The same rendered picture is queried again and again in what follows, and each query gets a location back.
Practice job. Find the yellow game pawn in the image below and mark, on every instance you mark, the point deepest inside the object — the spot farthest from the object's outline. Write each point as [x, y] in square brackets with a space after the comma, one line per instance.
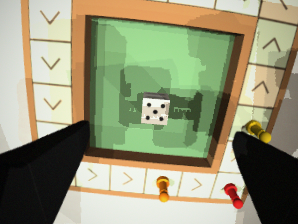
[254, 128]

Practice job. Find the orange game pawn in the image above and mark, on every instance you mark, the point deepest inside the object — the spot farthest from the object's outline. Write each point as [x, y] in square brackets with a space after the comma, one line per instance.
[163, 183]

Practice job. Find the red game pawn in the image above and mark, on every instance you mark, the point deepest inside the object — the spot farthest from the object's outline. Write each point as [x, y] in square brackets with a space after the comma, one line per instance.
[231, 190]

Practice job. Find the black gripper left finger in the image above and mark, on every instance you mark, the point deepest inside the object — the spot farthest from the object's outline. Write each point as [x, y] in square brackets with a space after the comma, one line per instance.
[35, 177]

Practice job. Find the white die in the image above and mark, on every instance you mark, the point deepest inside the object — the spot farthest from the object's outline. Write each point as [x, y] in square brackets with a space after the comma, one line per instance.
[155, 108]

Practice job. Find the brown wooden board game track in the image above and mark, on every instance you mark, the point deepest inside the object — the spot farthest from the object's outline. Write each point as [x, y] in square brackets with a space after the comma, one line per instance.
[148, 6]

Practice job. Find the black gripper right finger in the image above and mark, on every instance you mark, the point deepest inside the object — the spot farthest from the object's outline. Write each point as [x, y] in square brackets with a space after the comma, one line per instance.
[271, 178]

